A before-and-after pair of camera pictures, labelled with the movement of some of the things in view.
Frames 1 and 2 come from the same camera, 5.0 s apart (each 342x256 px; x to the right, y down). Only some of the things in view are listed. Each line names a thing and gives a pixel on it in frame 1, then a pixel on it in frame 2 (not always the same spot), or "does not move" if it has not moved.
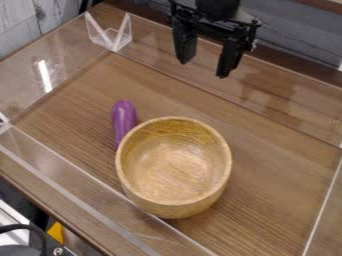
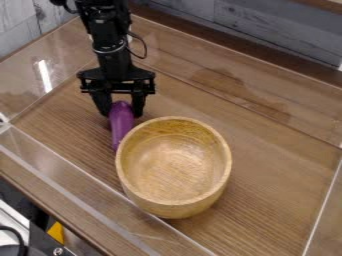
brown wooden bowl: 172,166 does not move
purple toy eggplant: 124,119 does not move
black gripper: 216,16 to 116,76
